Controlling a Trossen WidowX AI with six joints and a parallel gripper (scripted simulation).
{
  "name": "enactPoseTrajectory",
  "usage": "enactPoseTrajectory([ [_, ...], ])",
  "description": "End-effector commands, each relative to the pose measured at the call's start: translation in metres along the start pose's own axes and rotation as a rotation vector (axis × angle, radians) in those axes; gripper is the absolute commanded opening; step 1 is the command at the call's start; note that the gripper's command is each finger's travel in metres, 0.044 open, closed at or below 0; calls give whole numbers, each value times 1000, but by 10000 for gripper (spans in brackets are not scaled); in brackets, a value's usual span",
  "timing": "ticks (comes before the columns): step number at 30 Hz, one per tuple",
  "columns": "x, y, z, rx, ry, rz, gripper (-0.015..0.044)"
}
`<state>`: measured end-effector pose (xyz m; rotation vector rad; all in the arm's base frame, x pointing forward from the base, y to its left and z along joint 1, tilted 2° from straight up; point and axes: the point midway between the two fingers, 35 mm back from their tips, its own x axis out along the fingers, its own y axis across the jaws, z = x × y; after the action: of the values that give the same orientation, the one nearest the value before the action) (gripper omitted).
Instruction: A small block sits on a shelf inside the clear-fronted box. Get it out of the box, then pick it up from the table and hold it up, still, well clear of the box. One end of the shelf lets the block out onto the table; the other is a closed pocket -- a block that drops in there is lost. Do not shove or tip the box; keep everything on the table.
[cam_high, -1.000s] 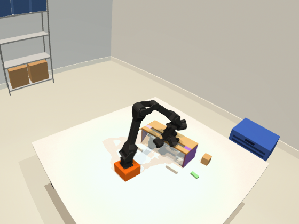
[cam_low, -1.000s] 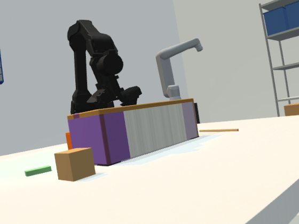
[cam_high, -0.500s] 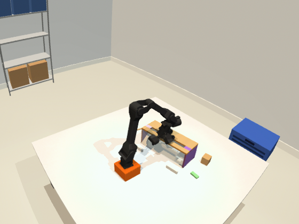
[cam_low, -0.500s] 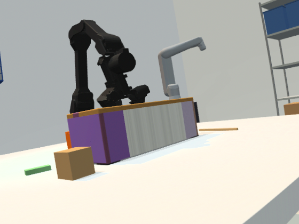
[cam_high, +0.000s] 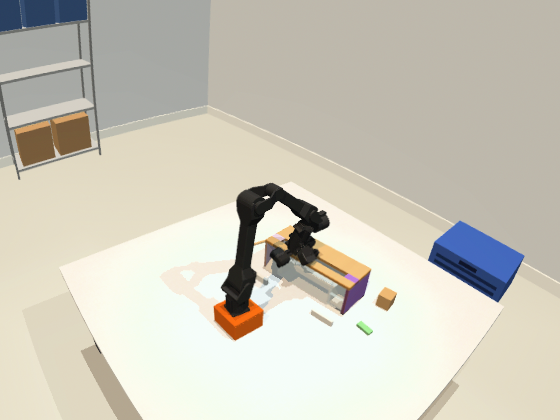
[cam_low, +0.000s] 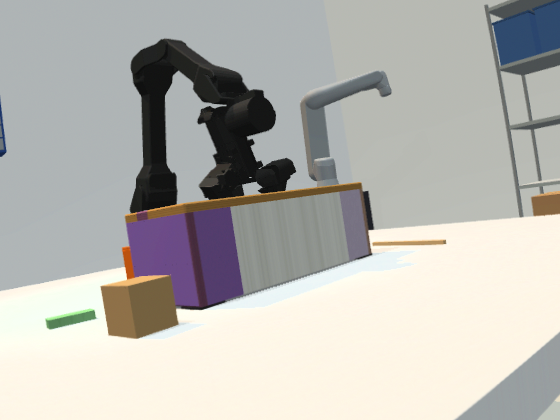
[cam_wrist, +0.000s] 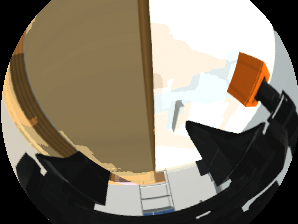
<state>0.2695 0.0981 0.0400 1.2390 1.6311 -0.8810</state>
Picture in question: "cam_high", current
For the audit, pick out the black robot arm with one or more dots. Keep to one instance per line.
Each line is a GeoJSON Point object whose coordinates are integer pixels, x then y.
{"type": "Point", "coordinates": [251, 208]}

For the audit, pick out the green rectangular bar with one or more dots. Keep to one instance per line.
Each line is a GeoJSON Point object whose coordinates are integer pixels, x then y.
{"type": "Point", "coordinates": [364, 328]}

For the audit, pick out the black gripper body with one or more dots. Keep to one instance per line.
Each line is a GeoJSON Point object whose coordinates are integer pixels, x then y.
{"type": "Point", "coordinates": [282, 257]}

